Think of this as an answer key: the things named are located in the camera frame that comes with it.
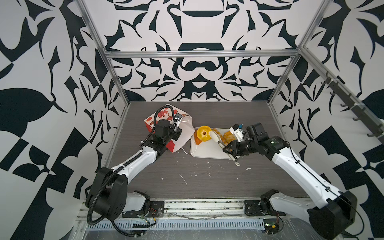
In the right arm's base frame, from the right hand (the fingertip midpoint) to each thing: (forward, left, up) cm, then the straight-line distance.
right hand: (225, 149), depth 74 cm
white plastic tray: (+10, +5, -19) cm, 22 cm away
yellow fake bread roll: (+12, +10, -4) cm, 17 cm away
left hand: (+18, +25, +1) cm, 30 cm away
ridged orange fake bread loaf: (+18, -2, -17) cm, 25 cm away
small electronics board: (-29, -20, -20) cm, 41 cm away
